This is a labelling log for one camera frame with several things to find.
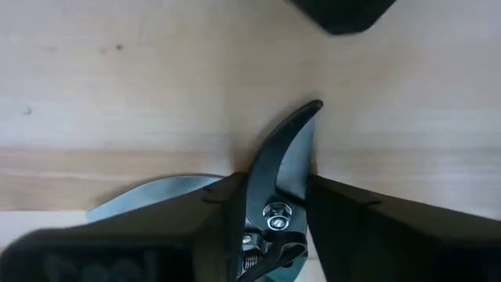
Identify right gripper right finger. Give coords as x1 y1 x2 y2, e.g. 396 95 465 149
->
306 174 501 282

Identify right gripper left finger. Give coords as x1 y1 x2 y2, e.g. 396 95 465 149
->
0 171 248 282

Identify small black rounded block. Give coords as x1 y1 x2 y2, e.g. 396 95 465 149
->
288 0 397 36

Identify green-handled pruning shears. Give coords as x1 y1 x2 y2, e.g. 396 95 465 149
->
236 99 324 282

